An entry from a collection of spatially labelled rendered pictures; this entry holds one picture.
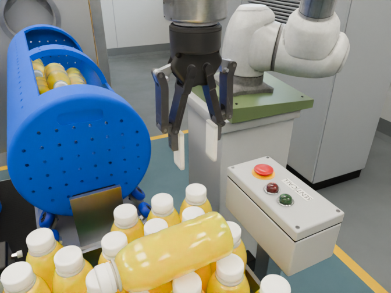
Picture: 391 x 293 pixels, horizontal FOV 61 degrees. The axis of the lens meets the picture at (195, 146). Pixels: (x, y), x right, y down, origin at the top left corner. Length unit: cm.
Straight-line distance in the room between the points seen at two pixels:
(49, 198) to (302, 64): 81
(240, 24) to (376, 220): 171
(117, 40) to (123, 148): 531
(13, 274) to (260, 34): 90
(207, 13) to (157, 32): 571
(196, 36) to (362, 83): 194
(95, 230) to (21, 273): 24
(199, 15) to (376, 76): 203
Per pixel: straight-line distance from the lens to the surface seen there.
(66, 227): 82
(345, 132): 242
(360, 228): 234
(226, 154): 114
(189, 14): 45
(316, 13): 106
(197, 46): 47
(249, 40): 111
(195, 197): 61
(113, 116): 68
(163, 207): 59
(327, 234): 59
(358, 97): 236
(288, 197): 57
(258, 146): 120
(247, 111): 107
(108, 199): 70
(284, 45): 110
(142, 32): 607
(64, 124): 68
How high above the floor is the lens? 145
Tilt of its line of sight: 29 degrees down
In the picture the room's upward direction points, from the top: straight up
